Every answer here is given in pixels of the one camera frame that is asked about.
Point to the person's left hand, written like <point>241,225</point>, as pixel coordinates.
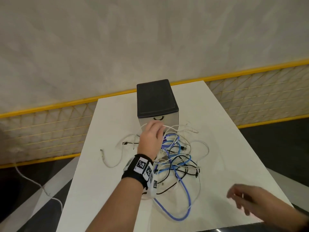
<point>150,140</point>

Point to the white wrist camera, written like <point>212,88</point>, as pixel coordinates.
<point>154,188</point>

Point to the black-topped grey drawer box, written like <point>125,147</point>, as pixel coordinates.
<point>157,99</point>

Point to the person's left forearm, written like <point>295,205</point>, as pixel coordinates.
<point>113,207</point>

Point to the yellow mesh fence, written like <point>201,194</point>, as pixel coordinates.
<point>48,132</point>

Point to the black wristband with markers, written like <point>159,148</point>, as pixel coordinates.
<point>131,172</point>

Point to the person's right hand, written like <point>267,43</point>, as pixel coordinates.
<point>265,205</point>

